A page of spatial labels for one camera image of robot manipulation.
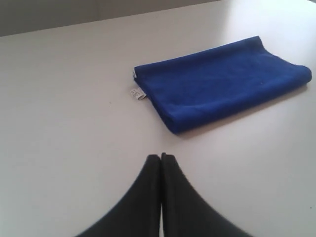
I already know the blue microfiber towel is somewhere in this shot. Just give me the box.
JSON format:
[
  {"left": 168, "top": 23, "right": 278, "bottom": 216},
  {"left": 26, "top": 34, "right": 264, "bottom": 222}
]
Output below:
[{"left": 134, "top": 36, "right": 312, "bottom": 134}]

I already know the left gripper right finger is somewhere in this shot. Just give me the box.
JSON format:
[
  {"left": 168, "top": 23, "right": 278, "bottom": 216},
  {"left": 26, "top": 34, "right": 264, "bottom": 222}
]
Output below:
[{"left": 160, "top": 153, "right": 243, "bottom": 237}]

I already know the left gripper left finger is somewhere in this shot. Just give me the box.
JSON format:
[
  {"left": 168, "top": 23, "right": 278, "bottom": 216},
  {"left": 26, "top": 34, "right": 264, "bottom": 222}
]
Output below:
[{"left": 79, "top": 155, "right": 161, "bottom": 237}]

